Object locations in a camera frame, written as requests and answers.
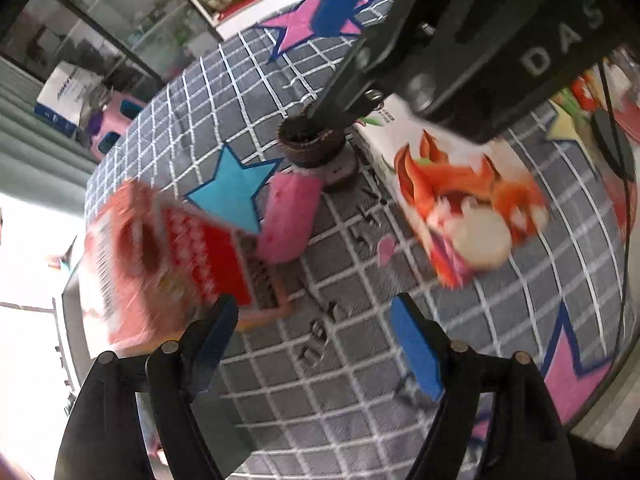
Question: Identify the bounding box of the colourful printed cloth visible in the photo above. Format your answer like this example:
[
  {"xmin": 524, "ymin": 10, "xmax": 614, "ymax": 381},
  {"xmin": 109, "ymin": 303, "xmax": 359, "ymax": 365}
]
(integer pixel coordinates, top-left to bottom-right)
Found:
[{"xmin": 550, "ymin": 50, "xmax": 640, "ymax": 128}]

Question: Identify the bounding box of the grey-green curtain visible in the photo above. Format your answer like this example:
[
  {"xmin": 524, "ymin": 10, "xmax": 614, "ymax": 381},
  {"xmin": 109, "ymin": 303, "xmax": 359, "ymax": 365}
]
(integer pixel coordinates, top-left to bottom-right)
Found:
[{"xmin": 0, "ymin": 57, "xmax": 103, "ymax": 213}]

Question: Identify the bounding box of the black cable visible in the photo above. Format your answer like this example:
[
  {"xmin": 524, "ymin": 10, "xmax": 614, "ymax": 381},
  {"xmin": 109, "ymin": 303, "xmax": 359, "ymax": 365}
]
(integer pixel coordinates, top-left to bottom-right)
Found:
[{"xmin": 596, "ymin": 59, "xmax": 632, "ymax": 271}]

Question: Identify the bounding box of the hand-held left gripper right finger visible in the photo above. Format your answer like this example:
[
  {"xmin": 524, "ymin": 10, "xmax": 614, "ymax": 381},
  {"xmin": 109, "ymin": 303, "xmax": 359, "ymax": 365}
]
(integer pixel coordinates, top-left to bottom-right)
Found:
[{"xmin": 389, "ymin": 292, "xmax": 574, "ymax": 480}]

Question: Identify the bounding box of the fox printed box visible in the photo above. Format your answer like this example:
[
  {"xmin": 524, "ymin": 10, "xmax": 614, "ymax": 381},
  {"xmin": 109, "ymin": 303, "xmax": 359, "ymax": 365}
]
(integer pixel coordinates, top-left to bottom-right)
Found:
[{"xmin": 349, "ymin": 94, "xmax": 550, "ymax": 290}]

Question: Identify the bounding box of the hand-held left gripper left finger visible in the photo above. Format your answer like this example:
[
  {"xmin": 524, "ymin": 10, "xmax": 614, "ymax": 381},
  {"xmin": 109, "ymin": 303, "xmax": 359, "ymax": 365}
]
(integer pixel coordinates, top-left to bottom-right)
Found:
[{"xmin": 54, "ymin": 293, "xmax": 240, "ymax": 480}]

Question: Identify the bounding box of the white and blue cardboard box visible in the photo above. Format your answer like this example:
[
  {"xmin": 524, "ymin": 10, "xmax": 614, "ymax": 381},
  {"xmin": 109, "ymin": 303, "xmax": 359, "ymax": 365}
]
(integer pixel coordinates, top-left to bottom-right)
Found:
[{"xmin": 34, "ymin": 60, "xmax": 104, "ymax": 137}]

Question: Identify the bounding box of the pink plastic stool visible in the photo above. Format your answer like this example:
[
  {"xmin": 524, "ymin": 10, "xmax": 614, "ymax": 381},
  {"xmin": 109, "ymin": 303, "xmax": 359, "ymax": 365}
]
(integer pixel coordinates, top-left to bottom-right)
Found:
[{"xmin": 89, "ymin": 91, "xmax": 147, "ymax": 162}]

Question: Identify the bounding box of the grey checked star blanket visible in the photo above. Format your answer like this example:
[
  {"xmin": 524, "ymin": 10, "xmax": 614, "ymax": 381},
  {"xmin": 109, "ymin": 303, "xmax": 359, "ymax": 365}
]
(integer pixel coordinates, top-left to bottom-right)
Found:
[{"xmin": 82, "ymin": 0, "xmax": 632, "ymax": 480}]

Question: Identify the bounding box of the glass door cabinet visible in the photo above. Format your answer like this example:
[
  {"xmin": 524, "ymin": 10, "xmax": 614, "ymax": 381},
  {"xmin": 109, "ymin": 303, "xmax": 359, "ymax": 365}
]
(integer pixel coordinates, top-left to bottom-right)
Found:
[{"xmin": 0, "ymin": 0, "xmax": 223, "ymax": 92}]

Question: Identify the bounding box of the red cardboard box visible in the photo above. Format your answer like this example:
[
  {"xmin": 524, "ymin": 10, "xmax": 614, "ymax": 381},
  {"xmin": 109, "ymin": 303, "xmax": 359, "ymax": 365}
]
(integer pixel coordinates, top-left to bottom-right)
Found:
[{"xmin": 82, "ymin": 179, "xmax": 292, "ymax": 353}]

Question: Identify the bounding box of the pink sponge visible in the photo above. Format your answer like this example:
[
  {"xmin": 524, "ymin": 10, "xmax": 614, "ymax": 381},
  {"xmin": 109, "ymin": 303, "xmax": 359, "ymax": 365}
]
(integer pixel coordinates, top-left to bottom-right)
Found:
[{"xmin": 256, "ymin": 171, "xmax": 324, "ymax": 265}]

